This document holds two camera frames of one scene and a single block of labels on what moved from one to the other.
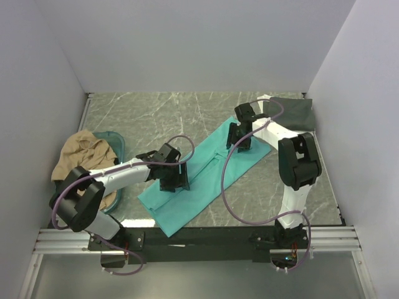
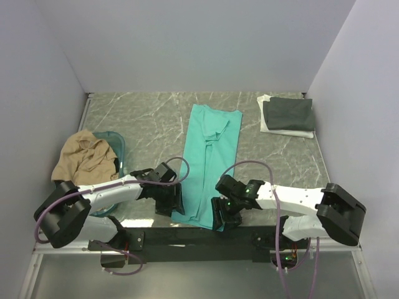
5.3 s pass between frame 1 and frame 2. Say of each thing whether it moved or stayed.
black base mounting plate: stayed
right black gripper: moved
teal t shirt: moved
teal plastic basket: stayed
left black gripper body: moved
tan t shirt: stayed
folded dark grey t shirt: stayed
